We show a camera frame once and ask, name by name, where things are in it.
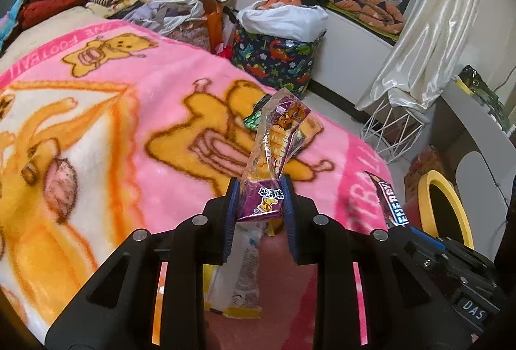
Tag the dinosaur print storage bag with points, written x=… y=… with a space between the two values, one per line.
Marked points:
x=282 y=60

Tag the yellow rimmed bin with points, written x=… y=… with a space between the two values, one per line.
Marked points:
x=463 y=219

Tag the lavender cloth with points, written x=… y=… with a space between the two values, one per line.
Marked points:
x=161 y=13

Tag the green snack wrapper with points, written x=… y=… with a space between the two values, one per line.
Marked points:
x=256 y=116

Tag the dark green box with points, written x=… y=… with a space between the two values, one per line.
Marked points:
x=479 y=92

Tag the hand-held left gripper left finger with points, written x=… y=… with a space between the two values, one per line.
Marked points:
x=230 y=213

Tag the white plastic packet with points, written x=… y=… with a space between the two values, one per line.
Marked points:
x=242 y=277

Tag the white chair back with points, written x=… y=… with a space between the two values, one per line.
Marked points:
x=479 y=176

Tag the beige blanket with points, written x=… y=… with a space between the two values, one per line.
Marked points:
x=52 y=27

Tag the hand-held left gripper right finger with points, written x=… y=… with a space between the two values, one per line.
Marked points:
x=291 y=221

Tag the floral fabric box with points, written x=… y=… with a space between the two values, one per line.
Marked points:
x=189 y=33

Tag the orange paper bag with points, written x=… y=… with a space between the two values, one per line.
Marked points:
x=213 y=23

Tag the purple snack wrapper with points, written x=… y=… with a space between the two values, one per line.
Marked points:
x=282 y=124

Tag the white desk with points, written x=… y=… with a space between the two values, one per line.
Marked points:
x=455 y=112

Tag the black snack bar wrapper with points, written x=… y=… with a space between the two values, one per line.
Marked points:
x=389 y=201

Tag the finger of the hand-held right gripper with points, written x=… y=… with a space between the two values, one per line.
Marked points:
x=425 y=253

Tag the pink printed blanket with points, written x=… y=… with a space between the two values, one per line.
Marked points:
x=141 y=92

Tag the white plastic bag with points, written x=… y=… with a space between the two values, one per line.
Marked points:
x=290 y=21

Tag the orange patterned quilt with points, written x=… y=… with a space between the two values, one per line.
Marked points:
x=363 y=3

